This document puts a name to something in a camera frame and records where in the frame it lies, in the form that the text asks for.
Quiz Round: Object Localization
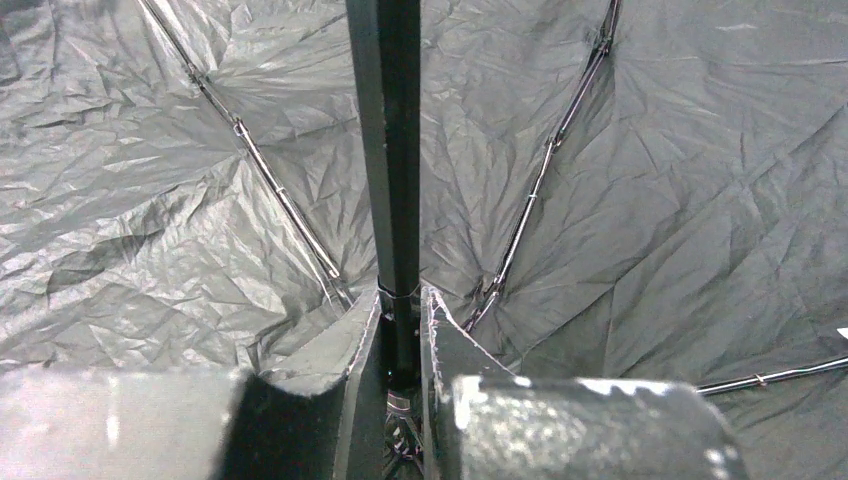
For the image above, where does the purple umbrella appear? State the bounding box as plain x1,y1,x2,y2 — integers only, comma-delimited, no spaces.
1,1,847,479

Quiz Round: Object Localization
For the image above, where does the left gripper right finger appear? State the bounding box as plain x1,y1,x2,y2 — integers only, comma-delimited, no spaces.
421,286,748,479

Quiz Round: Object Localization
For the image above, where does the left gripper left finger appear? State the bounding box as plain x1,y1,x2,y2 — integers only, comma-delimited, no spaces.
1,293,383,479

